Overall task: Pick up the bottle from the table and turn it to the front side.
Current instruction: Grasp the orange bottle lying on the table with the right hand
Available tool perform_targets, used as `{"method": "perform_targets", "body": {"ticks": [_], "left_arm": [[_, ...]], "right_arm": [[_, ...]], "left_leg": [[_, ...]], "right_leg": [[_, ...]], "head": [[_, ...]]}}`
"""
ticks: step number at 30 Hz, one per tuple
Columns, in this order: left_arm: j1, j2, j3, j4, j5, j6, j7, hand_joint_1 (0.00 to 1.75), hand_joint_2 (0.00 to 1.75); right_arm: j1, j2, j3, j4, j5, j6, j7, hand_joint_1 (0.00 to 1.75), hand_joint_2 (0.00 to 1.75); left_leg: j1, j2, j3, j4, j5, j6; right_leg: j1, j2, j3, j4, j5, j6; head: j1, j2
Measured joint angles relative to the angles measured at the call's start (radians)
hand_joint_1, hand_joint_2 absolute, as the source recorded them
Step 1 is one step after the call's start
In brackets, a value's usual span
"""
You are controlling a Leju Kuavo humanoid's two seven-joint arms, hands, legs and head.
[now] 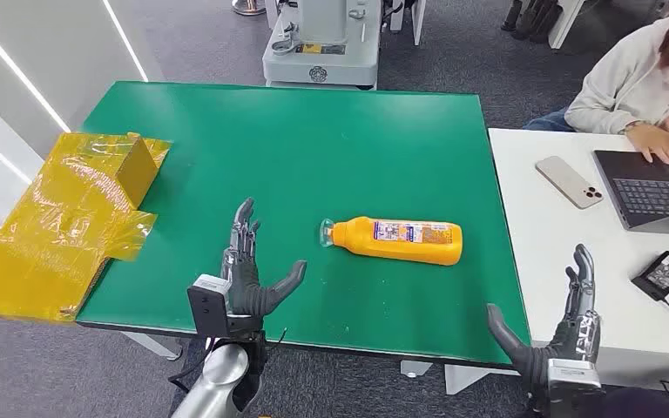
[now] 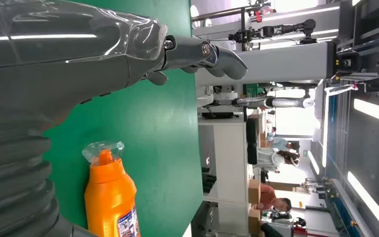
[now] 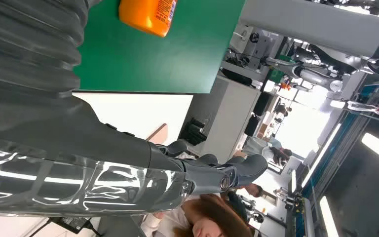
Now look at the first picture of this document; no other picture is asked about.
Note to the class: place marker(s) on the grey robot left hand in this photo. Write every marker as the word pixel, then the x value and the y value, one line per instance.
pixel 245 288

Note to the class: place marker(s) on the person's right hand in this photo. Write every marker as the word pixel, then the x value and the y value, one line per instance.
pixel 660 144

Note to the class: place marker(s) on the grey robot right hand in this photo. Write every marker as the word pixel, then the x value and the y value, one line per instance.
pixel 577 334

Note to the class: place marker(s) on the orange plastic bottle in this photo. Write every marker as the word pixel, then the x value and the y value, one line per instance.
pixel 369 242

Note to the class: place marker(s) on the person's wristband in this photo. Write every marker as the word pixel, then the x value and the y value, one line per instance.
pixel 633 126

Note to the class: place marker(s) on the dark grey laptop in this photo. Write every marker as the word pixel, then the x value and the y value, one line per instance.
pixel 657 196

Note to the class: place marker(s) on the person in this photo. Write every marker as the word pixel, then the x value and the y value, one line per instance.
pixel 623 86

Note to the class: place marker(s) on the white desk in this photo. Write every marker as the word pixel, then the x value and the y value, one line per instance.
pixel 571 259

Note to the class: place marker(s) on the beige smartphone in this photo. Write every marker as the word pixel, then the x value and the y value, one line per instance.
pixel 565 180

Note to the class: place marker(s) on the black power adapter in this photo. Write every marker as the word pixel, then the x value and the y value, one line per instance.
pixel 660 274

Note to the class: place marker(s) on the white table foot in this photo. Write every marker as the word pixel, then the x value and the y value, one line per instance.
pixel 415 369
pixel 152 345
pixel 467 378

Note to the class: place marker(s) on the white desk leg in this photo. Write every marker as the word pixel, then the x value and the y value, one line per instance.
pixel 565 23

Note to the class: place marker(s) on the green table mat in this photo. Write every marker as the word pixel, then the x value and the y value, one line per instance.
pixel 311 144

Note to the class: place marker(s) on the black shoes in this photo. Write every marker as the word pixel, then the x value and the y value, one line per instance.
pixel 533 20

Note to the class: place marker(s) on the yellow taped cardboard box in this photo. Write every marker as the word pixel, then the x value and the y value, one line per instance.
pixel 52 231

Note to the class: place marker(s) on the pale grey column machine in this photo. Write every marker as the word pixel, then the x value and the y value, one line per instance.
pixel 323 63

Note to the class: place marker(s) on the white furniture leg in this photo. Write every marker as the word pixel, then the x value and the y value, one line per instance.
pixel 418 20

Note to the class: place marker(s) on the metal stanchion base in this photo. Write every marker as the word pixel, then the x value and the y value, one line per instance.
pixel 248 7

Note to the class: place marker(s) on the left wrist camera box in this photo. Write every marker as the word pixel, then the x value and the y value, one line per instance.
pixel 207 306

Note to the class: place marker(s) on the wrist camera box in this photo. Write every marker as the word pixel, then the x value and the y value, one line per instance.
pixel 571 381
pixel 207 306

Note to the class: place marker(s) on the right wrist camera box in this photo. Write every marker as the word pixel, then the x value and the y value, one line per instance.
pixel 571 381

